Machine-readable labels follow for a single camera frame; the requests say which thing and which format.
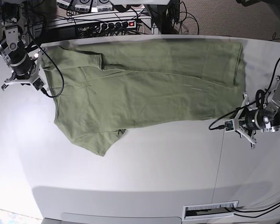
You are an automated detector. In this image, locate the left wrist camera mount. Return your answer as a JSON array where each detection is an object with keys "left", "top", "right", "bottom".
[{"left": 224, "top": 92, "right": 257, "bottom": 150}]

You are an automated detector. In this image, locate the black camera cable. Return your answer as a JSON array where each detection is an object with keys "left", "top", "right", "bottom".
[
  {"left": 209, "top": 52, "right": 280, "bottom": 131},
  {"left": 25, "top": 35, "right": 65, "bottom": 98}
]

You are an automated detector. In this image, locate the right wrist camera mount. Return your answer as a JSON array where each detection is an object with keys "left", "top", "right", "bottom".
[{"left": 0, "top": 49, "right": 45, "bottom": 91}]

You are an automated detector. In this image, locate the black power strip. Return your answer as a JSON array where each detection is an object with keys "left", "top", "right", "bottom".
[{"left": 76, "top": 21, "right": 139, "bottom": 38}]

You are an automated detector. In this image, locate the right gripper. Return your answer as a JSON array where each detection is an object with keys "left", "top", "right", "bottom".
[{"left": 9, "top": 52, "right": 34, "bottom": 78}]

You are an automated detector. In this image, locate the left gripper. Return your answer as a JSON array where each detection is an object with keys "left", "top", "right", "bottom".
[{"left": 245, "top": 109, "right": 263, "bottom": 130}]

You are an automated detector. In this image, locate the table cable grommet slot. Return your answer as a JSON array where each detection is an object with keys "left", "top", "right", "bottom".
[{"left": 182, "top": 201, "right": 239, "bottom": 221}]

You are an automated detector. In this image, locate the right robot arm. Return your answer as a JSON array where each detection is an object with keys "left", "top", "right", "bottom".
[{"left": 0, "top": 0, "right": 35, "bottom": 80}]

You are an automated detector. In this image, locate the green T-shirt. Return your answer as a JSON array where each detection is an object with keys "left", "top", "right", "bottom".
[{"left": 41, "top": 40, "right": 245, "bottom": 156}]

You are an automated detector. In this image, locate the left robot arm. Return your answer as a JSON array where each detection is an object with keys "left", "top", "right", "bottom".
[{"left": 238, "top": 58, "right": 280, "bottom": 137}]

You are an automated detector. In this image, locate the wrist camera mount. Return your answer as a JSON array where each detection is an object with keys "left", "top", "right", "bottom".
[
  {"left": 224, "top": 92, "right": 257, "bottom": 150},
  {"left": 0, "top": 49, "right": 45, "bottom": 91}
]

